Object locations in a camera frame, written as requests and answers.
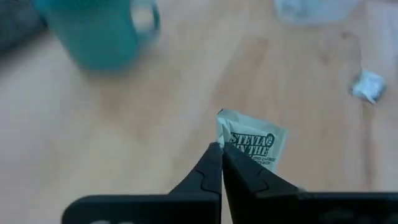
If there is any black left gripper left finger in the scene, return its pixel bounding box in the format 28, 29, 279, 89
61, 141, 223, 224

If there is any white green stevia packet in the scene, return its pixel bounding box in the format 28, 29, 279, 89
216, 108, 290, 174

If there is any teal enamel mug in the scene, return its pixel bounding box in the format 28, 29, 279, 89
30, 0, 161, 73

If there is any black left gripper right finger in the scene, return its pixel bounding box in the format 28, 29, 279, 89
221, 142, 398, 224

